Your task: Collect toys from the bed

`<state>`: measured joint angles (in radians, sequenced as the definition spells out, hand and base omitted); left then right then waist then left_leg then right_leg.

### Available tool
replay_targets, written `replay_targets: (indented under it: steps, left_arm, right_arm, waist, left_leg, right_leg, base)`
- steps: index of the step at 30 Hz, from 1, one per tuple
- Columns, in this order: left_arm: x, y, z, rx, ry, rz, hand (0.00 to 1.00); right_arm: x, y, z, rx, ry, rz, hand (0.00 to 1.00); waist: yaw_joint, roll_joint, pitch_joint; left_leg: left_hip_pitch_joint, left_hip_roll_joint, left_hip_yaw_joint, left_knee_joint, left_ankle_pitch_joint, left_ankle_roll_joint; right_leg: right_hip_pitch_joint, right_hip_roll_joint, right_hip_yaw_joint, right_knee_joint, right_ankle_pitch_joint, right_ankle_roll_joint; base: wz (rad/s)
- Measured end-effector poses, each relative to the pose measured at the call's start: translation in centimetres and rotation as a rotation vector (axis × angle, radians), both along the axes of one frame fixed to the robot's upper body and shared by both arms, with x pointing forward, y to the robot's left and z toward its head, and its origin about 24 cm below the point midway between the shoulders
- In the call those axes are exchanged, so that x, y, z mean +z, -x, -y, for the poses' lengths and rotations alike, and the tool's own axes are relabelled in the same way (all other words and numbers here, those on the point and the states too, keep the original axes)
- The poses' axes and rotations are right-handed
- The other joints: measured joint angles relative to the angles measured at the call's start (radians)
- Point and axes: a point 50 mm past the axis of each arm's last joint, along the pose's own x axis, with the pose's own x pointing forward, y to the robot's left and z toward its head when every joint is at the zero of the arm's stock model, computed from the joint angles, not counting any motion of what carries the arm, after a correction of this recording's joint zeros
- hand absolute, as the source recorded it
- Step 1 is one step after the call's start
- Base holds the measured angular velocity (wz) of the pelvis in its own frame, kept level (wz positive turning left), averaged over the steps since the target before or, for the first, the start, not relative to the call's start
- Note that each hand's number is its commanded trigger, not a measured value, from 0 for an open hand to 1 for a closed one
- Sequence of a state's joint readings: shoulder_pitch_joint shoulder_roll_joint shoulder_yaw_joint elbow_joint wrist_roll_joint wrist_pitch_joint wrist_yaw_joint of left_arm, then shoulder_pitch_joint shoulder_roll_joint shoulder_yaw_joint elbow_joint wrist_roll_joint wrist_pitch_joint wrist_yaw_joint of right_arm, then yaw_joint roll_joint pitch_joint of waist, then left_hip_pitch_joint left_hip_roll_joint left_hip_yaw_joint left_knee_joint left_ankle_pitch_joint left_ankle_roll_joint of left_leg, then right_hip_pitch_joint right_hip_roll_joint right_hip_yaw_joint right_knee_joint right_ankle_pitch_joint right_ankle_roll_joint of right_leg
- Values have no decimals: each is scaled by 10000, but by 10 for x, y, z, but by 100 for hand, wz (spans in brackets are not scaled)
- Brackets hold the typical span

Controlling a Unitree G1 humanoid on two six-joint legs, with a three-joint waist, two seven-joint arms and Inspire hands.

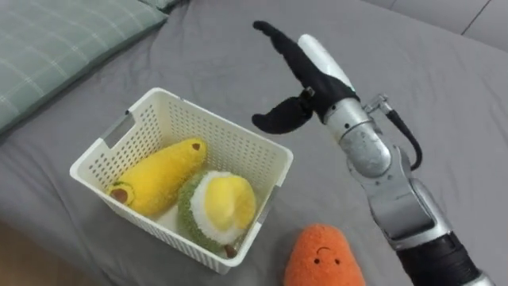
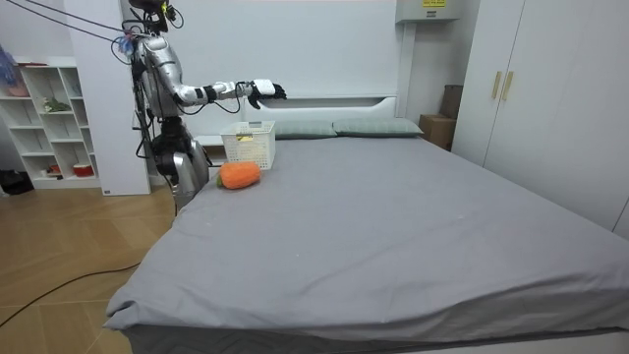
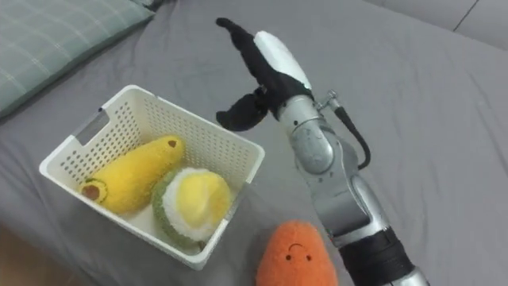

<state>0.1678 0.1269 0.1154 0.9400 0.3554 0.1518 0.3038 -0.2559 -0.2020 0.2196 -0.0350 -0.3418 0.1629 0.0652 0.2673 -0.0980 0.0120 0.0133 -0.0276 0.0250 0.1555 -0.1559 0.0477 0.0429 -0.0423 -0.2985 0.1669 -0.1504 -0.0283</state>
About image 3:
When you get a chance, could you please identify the green yellow melon soft toy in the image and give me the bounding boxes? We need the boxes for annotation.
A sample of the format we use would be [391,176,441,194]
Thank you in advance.
[152,167,233,249]

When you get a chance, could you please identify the yellow banana soft toy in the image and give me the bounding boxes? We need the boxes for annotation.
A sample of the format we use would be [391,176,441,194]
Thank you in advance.
[79,135,187,215]

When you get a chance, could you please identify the orange soft toy with face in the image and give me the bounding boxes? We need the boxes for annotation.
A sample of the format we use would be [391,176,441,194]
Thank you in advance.
[256,219,340,286]

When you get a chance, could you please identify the white perforated plastic basket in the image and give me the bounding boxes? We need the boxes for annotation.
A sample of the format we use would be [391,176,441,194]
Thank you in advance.
[38,84,266,272]

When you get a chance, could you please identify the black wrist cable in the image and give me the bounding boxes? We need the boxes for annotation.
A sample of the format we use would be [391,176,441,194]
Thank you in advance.
[316,90,372,171]

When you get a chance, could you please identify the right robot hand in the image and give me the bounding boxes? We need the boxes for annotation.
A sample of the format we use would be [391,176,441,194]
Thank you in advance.
[215,17,315,133]

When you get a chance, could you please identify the green checked pillow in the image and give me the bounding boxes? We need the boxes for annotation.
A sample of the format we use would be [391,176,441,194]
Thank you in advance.
[0,0,156,119]

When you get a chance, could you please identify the grey bed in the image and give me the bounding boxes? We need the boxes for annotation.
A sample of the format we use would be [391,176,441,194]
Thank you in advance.
[0,0,508,286]

